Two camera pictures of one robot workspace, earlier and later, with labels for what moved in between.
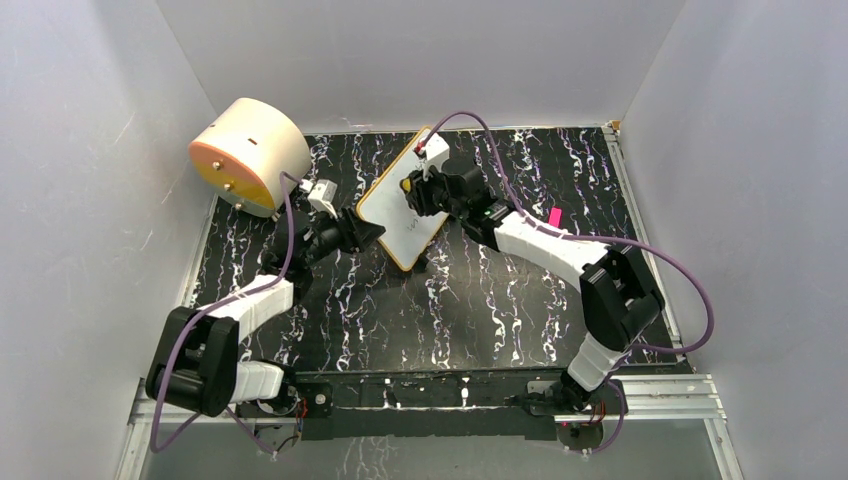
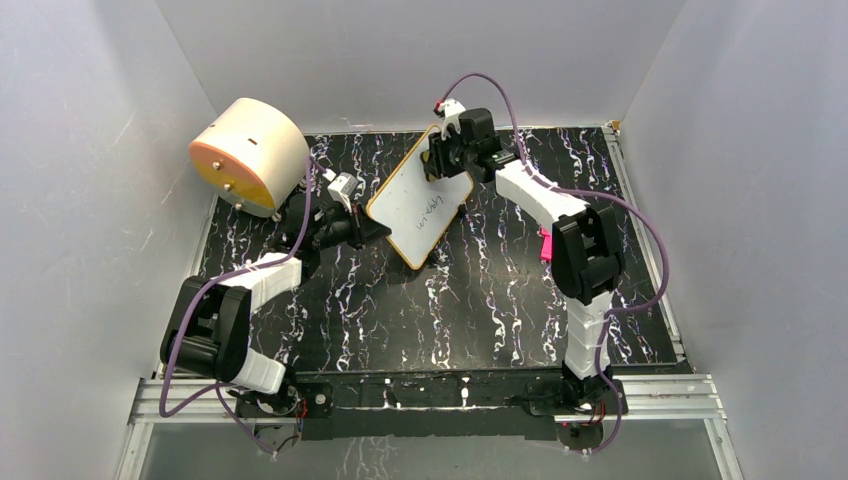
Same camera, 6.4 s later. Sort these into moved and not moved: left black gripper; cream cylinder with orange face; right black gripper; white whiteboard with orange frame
Moved: right black gripper
Not moved: left black gripper; cream cylinder with orange face; white whiteboard with orange frame
